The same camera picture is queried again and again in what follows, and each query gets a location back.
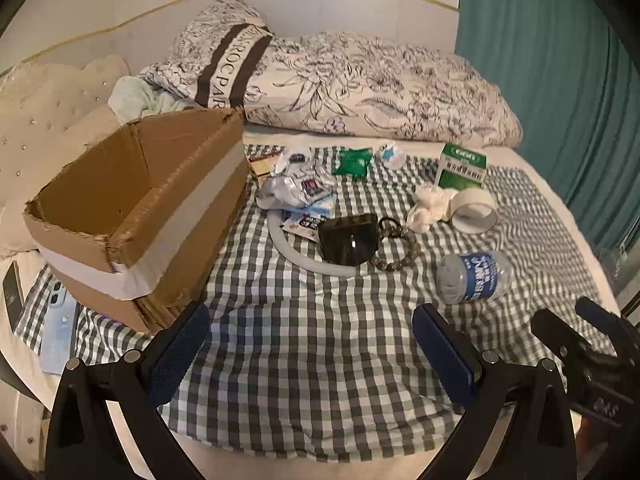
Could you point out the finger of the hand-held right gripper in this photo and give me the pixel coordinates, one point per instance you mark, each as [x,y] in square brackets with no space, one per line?
[555,332]
[602,317]

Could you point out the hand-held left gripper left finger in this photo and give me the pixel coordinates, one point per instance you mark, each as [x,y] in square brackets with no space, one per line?
[182,350]

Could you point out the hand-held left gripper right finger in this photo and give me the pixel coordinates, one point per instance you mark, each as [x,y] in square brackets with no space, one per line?
[445,355]

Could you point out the brown cardboard box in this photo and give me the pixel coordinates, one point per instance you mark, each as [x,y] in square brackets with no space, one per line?
[165,220]

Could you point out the green medicine box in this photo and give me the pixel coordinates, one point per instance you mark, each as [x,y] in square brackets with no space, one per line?
[462,170]

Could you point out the clear bottle blue label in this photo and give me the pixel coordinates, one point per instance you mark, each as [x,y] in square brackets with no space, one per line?
[475,275]

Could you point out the light blue smartphone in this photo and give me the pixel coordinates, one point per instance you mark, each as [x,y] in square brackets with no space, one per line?
[57,330]

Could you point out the grey white checkered cloth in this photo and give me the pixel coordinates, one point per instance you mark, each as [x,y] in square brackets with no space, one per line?
[310,335]

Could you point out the crumpled white tissue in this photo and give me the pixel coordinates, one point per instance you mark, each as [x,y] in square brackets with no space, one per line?
[430,205]

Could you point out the beige tape roll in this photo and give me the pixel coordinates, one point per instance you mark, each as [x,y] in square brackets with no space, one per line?
[475,197]

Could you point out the white round bed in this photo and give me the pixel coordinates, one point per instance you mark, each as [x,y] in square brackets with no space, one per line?
[300,466]

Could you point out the white blue sachet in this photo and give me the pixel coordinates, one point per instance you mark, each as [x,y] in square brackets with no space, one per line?
[302,224]

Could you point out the black flat box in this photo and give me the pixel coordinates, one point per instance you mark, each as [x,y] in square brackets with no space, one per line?
[11,292]

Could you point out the light blue packet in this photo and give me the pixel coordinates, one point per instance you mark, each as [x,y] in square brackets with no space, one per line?
[322,205]

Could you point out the yellow flat box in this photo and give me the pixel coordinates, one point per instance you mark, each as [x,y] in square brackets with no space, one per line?
[262,165]

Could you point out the clear plastic wrapper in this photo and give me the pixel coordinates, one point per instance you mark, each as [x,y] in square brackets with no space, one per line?
[392,157]

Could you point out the green sachet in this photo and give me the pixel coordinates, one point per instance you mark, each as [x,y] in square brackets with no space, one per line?
[354,162]

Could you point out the white crumpled wrapper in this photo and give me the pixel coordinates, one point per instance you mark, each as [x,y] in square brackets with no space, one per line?
[294,156]

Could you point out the teal curtain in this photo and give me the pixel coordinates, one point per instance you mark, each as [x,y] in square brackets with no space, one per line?
[550,85]

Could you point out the light green cloth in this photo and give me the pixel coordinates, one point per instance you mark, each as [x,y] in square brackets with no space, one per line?
[135,97]

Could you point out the cream studded cushion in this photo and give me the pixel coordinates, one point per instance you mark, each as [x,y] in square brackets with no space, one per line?
[40,120]

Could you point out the floral white duvet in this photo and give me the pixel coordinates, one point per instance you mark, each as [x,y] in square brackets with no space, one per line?
[350,80]

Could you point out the white headboard gold trim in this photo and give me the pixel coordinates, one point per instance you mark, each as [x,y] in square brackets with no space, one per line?
[325,10]

